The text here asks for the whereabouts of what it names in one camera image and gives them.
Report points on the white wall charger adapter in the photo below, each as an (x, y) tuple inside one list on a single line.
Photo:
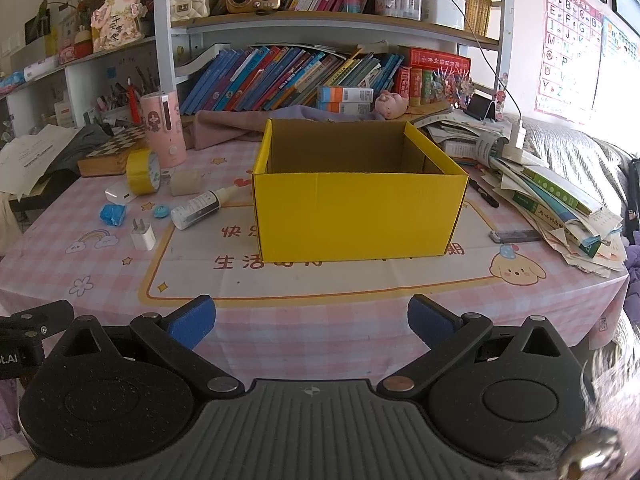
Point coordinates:
[(518, 135)]

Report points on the black marker pen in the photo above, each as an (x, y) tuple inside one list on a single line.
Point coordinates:
[(484, 192)]

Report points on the row of small upright books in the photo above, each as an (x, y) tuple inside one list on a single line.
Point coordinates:
[(415, 85)]

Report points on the pink cylindrical desk device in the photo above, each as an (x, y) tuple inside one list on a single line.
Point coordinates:
[(162, 130)]

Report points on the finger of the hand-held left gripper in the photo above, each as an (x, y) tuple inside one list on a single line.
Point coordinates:
[(35, 317)]

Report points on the alphabet wall poster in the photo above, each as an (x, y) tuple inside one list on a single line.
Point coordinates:
[(570, 45)]

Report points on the thick red dictionary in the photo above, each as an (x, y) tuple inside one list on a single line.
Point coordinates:
[(437, 60)]

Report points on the purple jacket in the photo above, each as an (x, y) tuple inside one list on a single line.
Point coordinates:
[(634, 265)]

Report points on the pile of papers and books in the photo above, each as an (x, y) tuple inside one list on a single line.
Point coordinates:
[(550, 200)]

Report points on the pink pig plush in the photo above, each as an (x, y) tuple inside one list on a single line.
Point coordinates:
[(392, 105)]

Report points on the row of leaning books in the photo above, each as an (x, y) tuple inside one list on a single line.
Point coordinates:
[(280, 77)]

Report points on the yellow tape roll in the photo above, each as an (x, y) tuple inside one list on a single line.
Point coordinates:
[(142, 172)]

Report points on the stack of white papers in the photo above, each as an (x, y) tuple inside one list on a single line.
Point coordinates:
[(35, 155)]

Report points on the dark grey cloth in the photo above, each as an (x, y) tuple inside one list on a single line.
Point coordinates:
[(75, 150)]

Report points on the white charger plug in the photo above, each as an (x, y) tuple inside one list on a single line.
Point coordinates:
[(143, 237)]

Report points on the colourful acrylic figure stands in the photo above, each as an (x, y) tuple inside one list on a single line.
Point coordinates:
[(452, 87)]

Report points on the light blue basketball whistle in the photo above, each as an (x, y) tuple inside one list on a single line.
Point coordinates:
[(161, 211)]

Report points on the pink pig figurine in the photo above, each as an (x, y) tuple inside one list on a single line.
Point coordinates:
[(117, 22)]

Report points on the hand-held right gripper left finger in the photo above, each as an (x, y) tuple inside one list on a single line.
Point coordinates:
[(192, 322)]

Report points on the yellow cardboard box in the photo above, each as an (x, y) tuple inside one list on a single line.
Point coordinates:
[(350, 215)]

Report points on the black bag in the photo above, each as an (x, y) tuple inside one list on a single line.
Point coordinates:
[(634, 200)]

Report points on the black phone stand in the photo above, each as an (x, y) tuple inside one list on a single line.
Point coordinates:
[(482, 107)]

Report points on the fluffy white coat sleeve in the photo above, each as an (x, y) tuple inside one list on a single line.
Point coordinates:
[(592, 455)]

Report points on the wooden chess box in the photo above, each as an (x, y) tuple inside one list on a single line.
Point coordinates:
[(107, 152)]

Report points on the pale chart wall poster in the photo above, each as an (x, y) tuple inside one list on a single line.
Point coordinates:
[(622, 42)]

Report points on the white pen box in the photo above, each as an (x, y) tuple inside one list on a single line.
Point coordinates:
[(444, 10)]

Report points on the white glue bottle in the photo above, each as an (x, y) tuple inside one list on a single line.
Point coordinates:
[(197, 210)]

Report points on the blue plastic piece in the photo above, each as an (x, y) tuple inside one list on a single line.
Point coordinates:
[(112, 215)]

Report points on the cup of pens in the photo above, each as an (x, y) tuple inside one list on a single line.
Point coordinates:
[(125, 95)]

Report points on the grey patterned sofa blanket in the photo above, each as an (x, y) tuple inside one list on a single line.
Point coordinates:
[(565, 145)]

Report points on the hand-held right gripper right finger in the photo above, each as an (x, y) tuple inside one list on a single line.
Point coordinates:
[(430, 322)]

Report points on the white power bank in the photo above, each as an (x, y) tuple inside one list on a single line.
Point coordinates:
[(120, 193)]

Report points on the grey staples box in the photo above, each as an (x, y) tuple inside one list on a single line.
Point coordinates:
[(517, 236)]

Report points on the orange blue white carton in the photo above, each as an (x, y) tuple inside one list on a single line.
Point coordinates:
[(345, 94), (345, 108)]

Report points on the white shelf unit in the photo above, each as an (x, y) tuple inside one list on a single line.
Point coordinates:
[(162, 35)]

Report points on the pink and purple cloth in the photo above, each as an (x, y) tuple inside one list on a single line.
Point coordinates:
[(225, 127)]

